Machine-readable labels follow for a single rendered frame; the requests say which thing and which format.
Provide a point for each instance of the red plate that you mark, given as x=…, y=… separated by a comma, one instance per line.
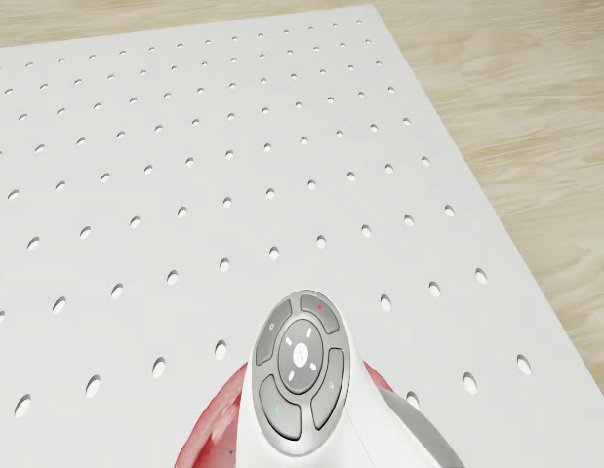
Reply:
x=211, y=429

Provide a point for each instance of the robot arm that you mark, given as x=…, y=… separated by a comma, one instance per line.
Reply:
x=331, y=429

